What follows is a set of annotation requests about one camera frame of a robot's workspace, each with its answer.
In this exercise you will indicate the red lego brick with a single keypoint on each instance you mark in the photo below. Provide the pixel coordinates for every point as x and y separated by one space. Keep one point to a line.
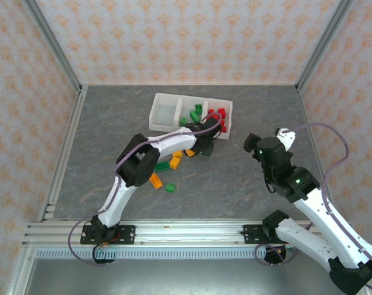
221 113
223 122
211 111
224 129

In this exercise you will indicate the green long lego brick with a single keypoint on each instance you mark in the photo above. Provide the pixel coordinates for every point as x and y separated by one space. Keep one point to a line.
194 116

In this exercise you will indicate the green small lego brick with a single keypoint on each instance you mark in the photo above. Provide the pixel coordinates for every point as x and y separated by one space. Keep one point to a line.
183 121

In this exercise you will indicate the green tall square lego brick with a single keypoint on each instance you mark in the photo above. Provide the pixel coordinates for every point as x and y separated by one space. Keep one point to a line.
198 107

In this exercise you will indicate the green curved lego brick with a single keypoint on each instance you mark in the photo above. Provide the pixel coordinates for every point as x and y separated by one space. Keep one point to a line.
171 187

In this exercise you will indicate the orange curved lego brick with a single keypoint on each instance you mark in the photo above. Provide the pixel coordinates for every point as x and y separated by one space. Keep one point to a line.
156 181

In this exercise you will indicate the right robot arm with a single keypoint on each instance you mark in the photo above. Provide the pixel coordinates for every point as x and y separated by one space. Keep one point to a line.
307 242

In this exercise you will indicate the white plastic bin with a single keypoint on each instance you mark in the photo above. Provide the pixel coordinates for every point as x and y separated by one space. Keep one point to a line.
229 120
187 106
163 112

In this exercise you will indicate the green flat lego plate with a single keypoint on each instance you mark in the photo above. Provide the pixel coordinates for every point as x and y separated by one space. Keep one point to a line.
162 166

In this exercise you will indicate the metal sheet panel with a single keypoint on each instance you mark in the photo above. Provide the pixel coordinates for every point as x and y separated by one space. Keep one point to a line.
189 276

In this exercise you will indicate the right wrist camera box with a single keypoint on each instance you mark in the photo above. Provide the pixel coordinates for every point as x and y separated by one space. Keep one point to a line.
288 138

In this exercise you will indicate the aluminium floor rail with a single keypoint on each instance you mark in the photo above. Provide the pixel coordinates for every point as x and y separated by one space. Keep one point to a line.
65 153
304 107

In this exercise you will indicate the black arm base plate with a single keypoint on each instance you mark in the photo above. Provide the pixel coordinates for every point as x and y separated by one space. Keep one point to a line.
250 233
126 233

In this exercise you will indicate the aluminium mounting rail beam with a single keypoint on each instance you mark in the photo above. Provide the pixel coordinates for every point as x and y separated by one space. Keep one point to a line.
189 233

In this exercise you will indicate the aluminium frame post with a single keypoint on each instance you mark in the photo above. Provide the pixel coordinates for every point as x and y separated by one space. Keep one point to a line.
53 43
324 43

